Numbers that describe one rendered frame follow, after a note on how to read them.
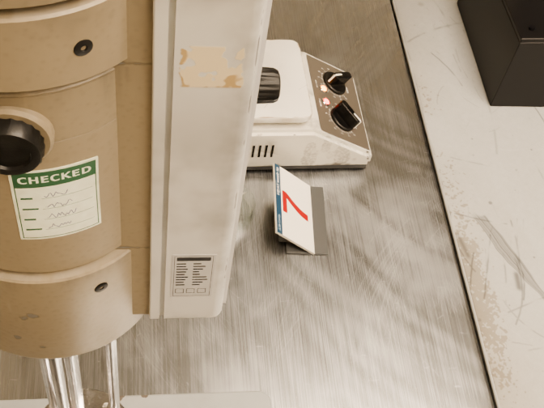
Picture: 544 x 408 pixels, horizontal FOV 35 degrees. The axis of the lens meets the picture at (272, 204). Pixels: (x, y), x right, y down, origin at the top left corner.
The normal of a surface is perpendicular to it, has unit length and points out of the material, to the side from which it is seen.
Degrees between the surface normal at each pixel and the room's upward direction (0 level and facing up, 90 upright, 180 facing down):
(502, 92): 90
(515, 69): 90
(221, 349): 0
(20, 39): 90
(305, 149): 90
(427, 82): 0
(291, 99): 0
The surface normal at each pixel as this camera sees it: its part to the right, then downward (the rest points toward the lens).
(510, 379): 0.12, -0.59
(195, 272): 0.09, 0.81
